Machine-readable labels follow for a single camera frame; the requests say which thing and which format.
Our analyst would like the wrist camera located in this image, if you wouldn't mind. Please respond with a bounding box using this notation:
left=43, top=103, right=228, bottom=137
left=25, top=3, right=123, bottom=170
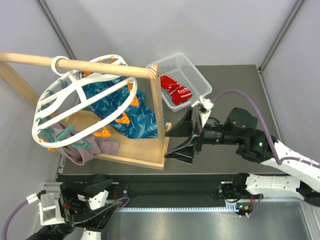
left=26, top=190, right=66, bottom=226
left=191, top=95, right=214, bottom=129

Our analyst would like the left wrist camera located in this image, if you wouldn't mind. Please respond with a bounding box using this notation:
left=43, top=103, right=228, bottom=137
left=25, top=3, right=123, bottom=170
left=26, top=190, right=66, bottom=226

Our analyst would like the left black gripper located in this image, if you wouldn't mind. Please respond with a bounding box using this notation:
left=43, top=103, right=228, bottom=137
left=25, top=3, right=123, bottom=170
left=40, top=176, right=122, bottom=240

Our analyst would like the teal clothes peg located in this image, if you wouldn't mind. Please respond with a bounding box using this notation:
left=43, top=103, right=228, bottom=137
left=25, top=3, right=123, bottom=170
left=72, top=138, right=92, bottom=148
left=55, top=124, right=75, bottom=142

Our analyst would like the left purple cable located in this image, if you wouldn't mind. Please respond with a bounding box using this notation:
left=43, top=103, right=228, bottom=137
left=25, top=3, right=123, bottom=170
left=1, top=199, right=32, bottom=238

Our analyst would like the white perforated plastic basket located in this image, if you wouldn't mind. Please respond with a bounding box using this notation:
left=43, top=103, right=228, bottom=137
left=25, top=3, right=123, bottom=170
left=152, top=53, right=213, bottom=98

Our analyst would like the blue leaf-pattern cloth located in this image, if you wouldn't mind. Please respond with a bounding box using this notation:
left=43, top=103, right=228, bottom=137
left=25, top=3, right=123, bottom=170
left=82, top=76, right=159, bottom=139

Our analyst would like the red christmas sock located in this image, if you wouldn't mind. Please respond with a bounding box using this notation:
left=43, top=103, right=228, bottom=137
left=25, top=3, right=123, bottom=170
left=160, top=75, right=182, bottom=106
left=176, top=85, right=193, bottom=103

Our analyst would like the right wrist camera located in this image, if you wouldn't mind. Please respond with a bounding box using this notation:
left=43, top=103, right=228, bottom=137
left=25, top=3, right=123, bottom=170
left=191, top=95, right=214, bottom=129

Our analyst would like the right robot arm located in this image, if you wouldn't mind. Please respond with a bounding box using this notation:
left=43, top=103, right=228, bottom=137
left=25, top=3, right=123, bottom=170
left=165, top=107, right=320, bottom=207

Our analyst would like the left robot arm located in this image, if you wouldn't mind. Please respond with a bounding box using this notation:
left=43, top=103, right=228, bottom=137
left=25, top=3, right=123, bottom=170
left=27, top=176, right=123, bottom=240

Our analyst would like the orange clothes peg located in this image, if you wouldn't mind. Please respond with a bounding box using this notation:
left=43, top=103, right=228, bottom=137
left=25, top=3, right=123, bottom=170
left=94, top=126, right=112, bottom=138
left=130, top=95, right=140, bottom=107
left=114, top=112, right=131, bottom=125

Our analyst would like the mauve grey cloth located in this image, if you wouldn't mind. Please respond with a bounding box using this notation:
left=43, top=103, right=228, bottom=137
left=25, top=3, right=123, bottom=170
left=55, top=133, right=120, bottom=166

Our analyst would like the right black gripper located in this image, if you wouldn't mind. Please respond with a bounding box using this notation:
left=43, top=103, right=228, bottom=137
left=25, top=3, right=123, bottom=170
left=164, top=107, right=242, bottom=165

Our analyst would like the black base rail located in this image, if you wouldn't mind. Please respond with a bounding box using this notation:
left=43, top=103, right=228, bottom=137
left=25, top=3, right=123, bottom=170
left=56, top=173, right=266, bottom=208

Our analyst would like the white round clip hanger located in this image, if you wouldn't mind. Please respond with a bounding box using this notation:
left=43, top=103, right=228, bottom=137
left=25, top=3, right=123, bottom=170
left=31, top=56, right=138, bottom=149

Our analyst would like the wooden hanging rack frame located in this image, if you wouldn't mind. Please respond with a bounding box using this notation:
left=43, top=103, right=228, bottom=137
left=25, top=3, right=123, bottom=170
left=0, top=52, right=169, bottom=169

